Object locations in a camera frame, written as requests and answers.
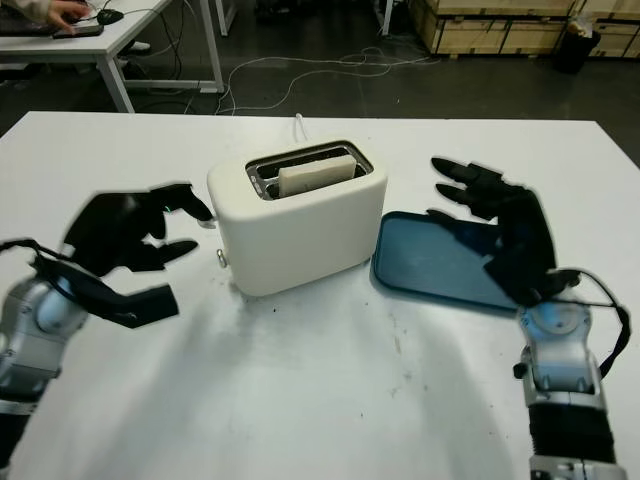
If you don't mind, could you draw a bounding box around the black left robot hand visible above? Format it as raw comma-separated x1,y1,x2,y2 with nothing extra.
61,182,215,277

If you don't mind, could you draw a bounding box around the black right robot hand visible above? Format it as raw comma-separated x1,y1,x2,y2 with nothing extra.
424,157,560,281

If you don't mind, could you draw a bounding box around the pale bread slice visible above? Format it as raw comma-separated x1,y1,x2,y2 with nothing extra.
278,154,358,199

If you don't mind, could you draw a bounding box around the blue plastic tray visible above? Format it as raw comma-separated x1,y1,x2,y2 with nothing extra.
369,210,532,316

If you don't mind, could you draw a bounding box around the cream white toaster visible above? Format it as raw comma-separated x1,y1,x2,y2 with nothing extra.
206,138,390,299

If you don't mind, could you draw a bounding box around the black trash bin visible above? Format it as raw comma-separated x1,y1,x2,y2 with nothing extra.
551,19,602,75

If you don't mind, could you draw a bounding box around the white office desk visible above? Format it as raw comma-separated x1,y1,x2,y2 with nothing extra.
0,0,225,114

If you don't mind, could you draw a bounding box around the dark smartphone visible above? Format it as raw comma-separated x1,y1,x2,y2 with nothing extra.
51,24,105,40

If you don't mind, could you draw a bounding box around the long wooden crate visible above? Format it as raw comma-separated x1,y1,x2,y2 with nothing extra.
407,0,577,56

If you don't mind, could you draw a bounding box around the short wooden crate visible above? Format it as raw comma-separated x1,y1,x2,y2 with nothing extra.
574,0,640,58

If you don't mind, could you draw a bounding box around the person in beige jacket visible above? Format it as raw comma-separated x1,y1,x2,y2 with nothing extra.
46,0,91,33

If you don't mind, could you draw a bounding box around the black laptop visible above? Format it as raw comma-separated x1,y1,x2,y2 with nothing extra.
0,0,67,37

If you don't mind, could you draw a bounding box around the white table leg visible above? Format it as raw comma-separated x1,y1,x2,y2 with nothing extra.
203,0,239,37
369,0,395,36

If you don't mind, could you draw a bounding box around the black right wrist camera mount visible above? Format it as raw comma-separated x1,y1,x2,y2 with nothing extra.
483,248,551,308

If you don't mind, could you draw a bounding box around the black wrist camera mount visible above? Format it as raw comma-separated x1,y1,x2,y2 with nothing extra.
483,248,551,308
35,253,180,331

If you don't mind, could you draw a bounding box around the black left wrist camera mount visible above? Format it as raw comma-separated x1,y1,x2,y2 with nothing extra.
35,253,180,331

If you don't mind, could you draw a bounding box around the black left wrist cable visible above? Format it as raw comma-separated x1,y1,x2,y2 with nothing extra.
0,238,67,267

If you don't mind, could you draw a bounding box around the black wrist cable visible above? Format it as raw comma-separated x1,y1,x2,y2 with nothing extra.
546,268,633,382
0,238,67,267

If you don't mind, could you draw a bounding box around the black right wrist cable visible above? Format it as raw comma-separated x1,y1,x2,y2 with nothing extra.
546,268,633,382

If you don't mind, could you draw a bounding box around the white floor cable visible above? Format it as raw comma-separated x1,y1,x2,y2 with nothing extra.
214,45,442,114

